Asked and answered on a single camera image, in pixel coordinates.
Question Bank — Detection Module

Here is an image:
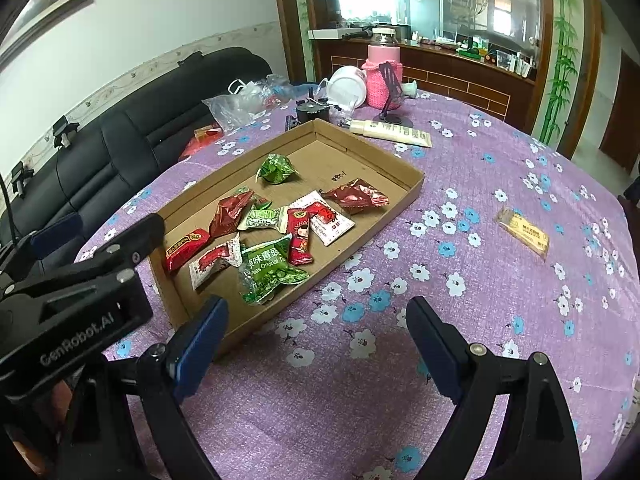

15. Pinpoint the black round device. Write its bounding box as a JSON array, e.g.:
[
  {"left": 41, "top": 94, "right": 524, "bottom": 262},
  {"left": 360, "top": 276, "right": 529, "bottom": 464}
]
[{"left": 295, "top": 87, "right": 333, "bottom": 123}]

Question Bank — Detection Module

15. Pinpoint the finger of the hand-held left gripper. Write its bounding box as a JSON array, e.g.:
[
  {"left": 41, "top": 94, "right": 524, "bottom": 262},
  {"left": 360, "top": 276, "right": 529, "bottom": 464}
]
[
  {"left": 75, "top": 212, "right": 167, "bottom": 286},
  {"left": 0, "top": 212, "right": 83, "bottom": 281}
]

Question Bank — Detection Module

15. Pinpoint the black cable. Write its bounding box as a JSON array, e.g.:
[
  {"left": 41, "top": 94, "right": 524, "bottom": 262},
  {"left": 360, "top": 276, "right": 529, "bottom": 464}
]
[{"left": 0, "top": 175, "right": 21, "bottom": 243}]

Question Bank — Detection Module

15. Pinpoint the yellow snack packet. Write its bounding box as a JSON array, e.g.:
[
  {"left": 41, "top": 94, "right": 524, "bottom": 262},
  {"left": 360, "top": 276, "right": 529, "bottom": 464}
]
[{"left": 496, "top": 206, "right": 550, "bottom": 263}]

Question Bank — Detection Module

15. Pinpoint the crumpled bluish plastic bag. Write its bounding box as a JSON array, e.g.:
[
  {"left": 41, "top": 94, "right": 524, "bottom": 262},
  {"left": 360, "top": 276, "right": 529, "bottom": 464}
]
[{"left": 260, "top": 74, "right": 296, "bottom": 108}]

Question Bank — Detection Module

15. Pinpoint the group of small bottles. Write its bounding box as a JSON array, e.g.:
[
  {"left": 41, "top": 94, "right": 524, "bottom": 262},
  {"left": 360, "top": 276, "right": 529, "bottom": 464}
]
[{"left": 495, "top": 50, "right": 538, "bottom": 80}]

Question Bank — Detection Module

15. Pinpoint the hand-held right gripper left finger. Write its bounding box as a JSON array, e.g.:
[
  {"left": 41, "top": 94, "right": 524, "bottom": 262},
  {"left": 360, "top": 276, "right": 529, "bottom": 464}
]
[{"left": 52, "top": 295, "right": 230, "bottom": 480}]

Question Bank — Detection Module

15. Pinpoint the maroon snack packet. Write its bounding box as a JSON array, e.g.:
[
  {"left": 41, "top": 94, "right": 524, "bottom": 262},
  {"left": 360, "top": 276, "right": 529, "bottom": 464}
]
[{"left": 321, "top": 178, "right": 390, "bottom": 215}]

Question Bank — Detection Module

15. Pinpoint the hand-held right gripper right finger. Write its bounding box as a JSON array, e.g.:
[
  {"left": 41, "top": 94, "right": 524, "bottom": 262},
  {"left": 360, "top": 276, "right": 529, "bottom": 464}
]
[{"left": 405, "top": 295, "right": 585, "bottom": 480}]

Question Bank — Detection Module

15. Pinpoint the small black clip device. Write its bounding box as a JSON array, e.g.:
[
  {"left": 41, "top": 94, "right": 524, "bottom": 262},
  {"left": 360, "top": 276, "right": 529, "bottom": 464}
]
[
  {"left": 10, "top": 162, "right": 36, "bottom": 196},
  {"left": 52, "top": 116, "right": 81, "bottom": 150}
]

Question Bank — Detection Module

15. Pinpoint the black leather sofa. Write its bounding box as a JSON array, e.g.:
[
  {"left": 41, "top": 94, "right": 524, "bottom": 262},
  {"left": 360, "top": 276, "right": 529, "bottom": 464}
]
[{"left": 0, "top": 47, "right": 273, "bottom": 271}]

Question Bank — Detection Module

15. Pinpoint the green pea snack packet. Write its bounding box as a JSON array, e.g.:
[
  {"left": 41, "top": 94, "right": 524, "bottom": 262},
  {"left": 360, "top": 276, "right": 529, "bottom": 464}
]
[{"left": 237, "top": 237, "right": 311, "bottom": 306}]

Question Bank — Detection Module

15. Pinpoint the green foil candy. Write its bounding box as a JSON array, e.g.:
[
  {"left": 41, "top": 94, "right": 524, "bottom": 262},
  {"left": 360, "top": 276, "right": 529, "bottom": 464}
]
[{"left": 256, "top": 152, "right": 300, "bottom": 186}]

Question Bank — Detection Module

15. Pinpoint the wooden partition cabinet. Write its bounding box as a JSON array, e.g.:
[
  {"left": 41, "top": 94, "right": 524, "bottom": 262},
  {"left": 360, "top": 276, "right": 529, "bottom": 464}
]
[{"left": 270, "top": 0, "right": 606, "bottom": 156}]

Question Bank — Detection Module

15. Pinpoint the purple floral tablecloth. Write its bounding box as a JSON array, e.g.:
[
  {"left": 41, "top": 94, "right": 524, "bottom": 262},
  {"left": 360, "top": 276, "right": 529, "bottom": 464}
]
[{"left": 75, "top": 87, "right": 640, "bottom": 480}]

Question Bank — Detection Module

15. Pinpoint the pink knitted bottle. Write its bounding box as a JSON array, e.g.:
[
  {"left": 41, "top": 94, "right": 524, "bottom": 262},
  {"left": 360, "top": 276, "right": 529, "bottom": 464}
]
[{"left": 361, "top": 27, "right": 407, "bottom": 110}]

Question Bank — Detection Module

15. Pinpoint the red plastic bag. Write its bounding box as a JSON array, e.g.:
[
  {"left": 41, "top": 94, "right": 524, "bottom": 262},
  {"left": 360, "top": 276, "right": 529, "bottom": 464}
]
[{"left": 177, "top": 135, "right": 221, "bottom": 163}]

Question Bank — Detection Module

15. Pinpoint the cardboard tray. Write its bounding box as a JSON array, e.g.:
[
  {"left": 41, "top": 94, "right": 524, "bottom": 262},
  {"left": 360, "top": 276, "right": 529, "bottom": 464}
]
[{"left": 149, "top": 119, "right": 425, "bottom": 361}]

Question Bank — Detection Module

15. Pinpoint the bamboo wall decal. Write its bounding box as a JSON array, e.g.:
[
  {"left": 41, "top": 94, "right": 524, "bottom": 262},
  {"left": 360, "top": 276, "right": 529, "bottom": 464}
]
[{"left": 292, "top": 0, "right": 311, "bottom": 81}]

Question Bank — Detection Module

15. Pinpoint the white red crinkled packet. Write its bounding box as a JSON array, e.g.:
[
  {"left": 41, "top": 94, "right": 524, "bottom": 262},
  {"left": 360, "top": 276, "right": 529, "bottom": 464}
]
[{"left": 189, "top": 232, "right": 243, "bottom": 291}]

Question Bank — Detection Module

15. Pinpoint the white packet red label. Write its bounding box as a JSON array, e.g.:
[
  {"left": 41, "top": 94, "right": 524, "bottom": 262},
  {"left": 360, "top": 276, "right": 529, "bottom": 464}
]
[{"left": 287, "top": 191, "right": 356, "bottom": 247}]

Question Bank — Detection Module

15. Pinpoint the white plastic tub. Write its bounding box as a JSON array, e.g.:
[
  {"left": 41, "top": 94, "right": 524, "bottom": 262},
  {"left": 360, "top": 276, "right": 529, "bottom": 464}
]
[{"left": 327, "top": 66, "right": 368, "bottom": 108}]

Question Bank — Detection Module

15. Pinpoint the red packet gold logo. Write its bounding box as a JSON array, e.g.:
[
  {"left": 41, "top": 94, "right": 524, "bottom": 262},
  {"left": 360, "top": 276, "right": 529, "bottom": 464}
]
[{"left": 164, "top": 227, "right": 211, "bottom": 273}]

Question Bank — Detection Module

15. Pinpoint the framed wall picture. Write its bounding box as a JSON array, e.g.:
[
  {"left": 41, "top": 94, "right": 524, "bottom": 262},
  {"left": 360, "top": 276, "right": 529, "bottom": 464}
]
[{"left": 0, "top": 0, "right": 96, "bottom": 73}]

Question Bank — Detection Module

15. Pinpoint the brown wooden door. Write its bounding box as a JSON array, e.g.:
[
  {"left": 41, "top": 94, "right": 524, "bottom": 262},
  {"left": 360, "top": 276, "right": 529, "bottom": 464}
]
[{"left": 597, "top": 45, "right": 640, "bottom": 171}]

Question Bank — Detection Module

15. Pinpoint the red crinkled snack packet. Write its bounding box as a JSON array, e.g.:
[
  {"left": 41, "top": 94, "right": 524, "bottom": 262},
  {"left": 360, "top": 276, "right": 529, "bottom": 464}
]
[{"left": 209, "top": 187, "right": 256, "bottom": 238}]

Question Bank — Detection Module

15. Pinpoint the cream tube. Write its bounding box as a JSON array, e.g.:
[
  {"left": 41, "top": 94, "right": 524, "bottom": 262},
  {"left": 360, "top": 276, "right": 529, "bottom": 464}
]
[{"left": 348, "top": 119, "right": 433, "bottom": 148}]

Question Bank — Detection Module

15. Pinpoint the phone stand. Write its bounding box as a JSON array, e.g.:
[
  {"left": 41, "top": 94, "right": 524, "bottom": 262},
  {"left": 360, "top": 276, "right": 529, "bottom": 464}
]
[{"left": 372, "top": 62, "right": 415, "bottom": 128}]

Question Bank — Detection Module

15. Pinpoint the clear plastic bag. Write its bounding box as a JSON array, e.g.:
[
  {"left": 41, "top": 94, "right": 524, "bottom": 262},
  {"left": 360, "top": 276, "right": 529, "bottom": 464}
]
[{"left": 201, "top": 94, "right": 273, "bottom": 133}]

